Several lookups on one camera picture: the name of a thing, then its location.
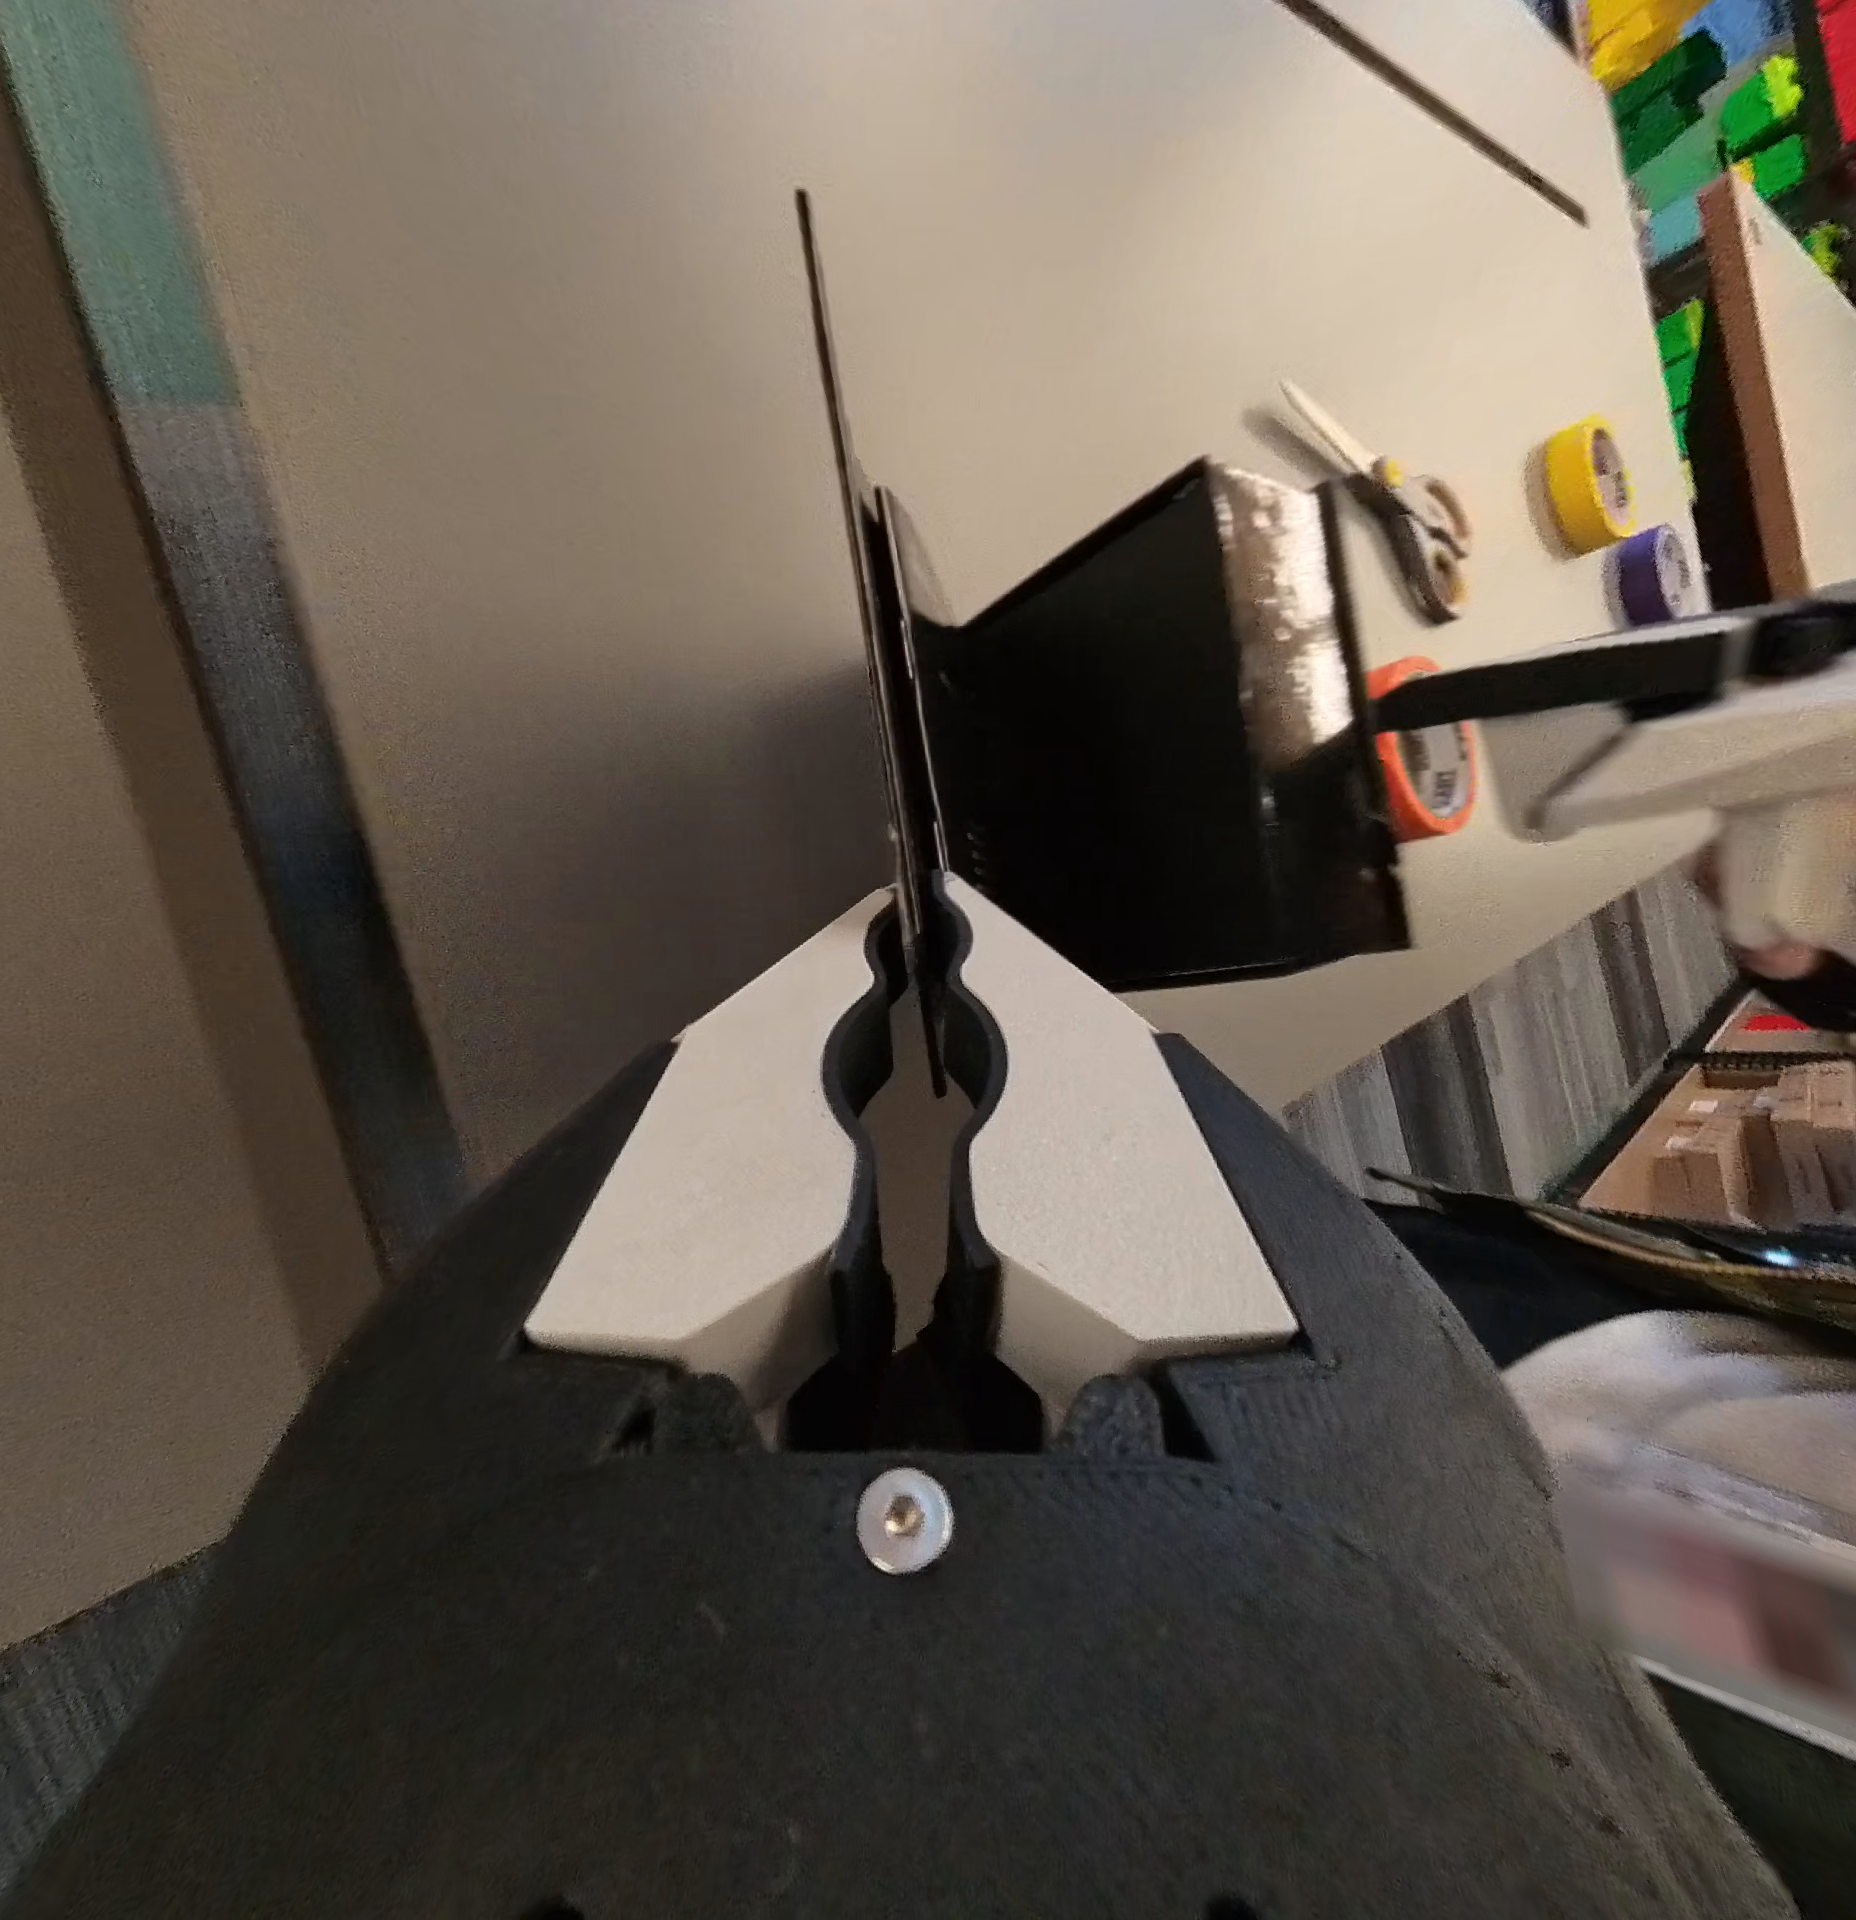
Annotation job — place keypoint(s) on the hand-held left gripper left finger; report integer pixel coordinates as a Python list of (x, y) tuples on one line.
[(689, 1200)]

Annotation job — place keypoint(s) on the row of brown cardboard boxes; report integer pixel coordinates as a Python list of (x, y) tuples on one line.
[(1738, 1157)]

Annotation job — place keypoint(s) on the person's right hand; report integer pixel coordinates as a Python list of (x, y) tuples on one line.
[(1791, 959)]

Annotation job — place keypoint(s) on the white side table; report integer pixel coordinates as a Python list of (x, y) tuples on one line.
[(1799, 376)]

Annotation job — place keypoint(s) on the black lego flower box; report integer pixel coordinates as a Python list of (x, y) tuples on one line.
[(1107, 750)]

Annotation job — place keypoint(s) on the purple tape roll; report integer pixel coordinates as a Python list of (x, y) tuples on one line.
[(1633, 577)]

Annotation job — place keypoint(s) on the shelf of coloured bricks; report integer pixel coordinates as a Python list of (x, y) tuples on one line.
[(1662, 105)]

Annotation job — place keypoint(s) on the orange tape roll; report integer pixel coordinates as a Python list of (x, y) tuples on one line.
[(1393, 788)]

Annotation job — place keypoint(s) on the yellow tape roll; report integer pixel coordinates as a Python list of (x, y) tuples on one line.
[(1569, 481)]

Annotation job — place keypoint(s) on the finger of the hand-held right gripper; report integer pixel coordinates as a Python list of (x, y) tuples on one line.
[(1694, 758), (1618, 668)]

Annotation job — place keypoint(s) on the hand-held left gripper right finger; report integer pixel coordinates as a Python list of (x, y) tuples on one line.
[(1139, 1200)]

